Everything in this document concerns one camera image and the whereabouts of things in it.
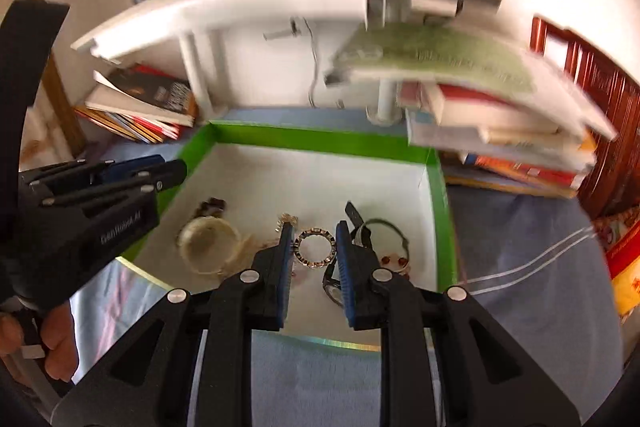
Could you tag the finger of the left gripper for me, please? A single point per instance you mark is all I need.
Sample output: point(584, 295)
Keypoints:
point(161, 177)
point(87, 172)

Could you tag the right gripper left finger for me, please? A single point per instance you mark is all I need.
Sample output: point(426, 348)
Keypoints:
point(255, 299)

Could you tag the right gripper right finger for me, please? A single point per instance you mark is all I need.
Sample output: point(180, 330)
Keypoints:
point(377, 298)

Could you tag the black wrist watch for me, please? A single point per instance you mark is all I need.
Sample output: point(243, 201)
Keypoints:
point(345, 278)

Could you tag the cream white chunky watch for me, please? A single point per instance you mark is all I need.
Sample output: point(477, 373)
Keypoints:
point(211, 247)

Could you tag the person's left hand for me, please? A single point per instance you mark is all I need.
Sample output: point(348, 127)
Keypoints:
point(57, 332)

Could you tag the left stack of books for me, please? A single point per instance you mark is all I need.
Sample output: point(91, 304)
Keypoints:
point(140, 104)

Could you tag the stack of books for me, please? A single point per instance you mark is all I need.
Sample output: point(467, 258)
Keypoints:
point(140, 104)
point(507, 118)

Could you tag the gold silver charm trinket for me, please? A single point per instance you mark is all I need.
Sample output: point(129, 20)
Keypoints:
point(285, 218)

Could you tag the green holographic cardboard box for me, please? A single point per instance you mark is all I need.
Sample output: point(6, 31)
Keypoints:
point(262, 172)

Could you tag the right stack of books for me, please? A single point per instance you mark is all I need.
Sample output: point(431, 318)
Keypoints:
point(507, 118)

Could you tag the red yellow gift bag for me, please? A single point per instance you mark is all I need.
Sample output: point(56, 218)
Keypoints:
point(619, 237)

